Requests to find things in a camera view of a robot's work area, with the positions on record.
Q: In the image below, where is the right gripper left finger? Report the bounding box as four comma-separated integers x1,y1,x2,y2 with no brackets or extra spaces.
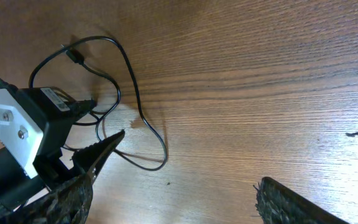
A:
0,130,125,223

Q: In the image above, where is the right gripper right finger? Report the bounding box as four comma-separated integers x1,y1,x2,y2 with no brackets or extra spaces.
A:
254,177,347,224

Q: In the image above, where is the black USB cable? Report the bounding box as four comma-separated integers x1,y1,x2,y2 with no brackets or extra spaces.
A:
28,35,168,172

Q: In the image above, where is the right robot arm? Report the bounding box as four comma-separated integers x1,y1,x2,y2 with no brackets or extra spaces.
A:
0,131,343,224

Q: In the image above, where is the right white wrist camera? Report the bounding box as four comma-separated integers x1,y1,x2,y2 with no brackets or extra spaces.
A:
0,87,96,179

